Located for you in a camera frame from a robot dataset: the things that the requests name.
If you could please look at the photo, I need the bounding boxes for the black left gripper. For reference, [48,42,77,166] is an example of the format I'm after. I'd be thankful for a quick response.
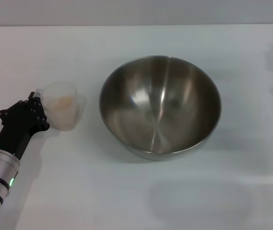
[0,92,50,161]

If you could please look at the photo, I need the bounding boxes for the translucent plastic measuring cup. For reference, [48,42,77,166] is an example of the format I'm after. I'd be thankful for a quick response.
[34,81,87,131]

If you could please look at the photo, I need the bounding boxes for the white rice grains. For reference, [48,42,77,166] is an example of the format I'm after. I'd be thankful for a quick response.
[51,95,76,111]

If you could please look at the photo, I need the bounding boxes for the stainless steel mixing bowl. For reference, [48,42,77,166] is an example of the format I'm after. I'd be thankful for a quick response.
[99,55,223,161]

